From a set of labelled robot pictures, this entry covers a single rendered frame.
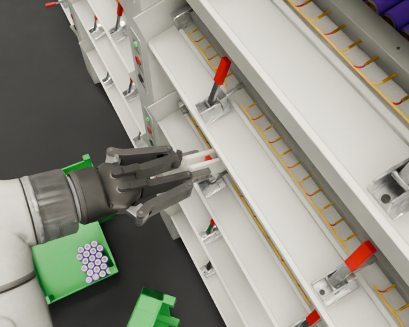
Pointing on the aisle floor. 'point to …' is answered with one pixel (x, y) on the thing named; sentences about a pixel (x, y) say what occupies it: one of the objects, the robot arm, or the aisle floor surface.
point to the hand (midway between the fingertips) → (204, 163)
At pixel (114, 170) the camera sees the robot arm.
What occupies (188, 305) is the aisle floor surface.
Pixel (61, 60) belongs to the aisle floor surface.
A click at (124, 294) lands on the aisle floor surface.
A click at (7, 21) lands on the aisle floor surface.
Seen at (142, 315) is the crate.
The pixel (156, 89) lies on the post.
